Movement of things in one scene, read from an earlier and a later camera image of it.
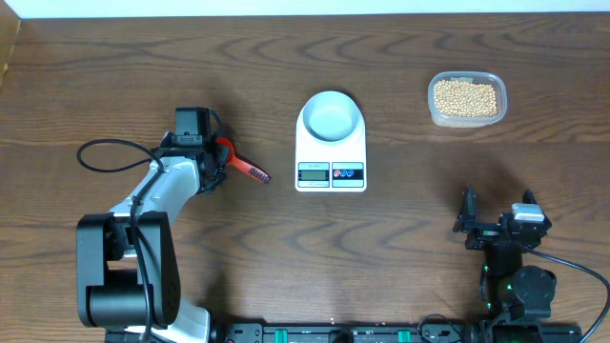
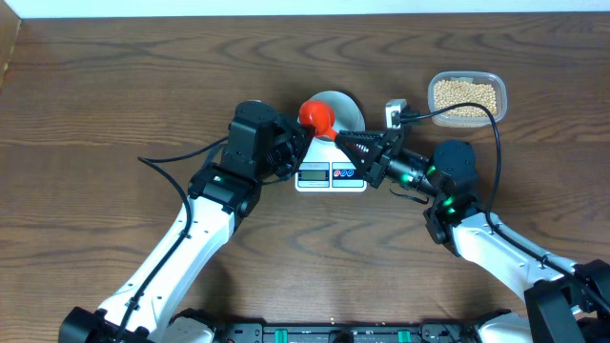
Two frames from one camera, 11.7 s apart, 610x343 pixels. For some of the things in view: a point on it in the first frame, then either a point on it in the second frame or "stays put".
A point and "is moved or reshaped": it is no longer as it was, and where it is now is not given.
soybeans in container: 464,99 stays put
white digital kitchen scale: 322,166 stays put
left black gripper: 222,152 to 293,134
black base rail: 379,333 stays put
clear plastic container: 457,99 stays put
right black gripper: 467,215 to 378,156
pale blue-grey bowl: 331,116 stays put
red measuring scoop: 242,164 is moved or reshaped
